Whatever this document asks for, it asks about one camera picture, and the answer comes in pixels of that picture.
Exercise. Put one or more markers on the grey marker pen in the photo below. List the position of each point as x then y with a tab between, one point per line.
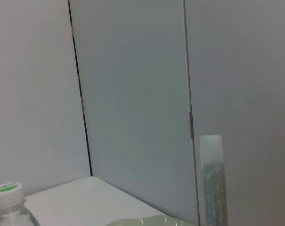
214	183

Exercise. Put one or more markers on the clear green-label water bottle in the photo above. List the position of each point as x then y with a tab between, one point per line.
8	202

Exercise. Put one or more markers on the pale green glass fruit plate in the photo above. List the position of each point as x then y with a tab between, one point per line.
151	221

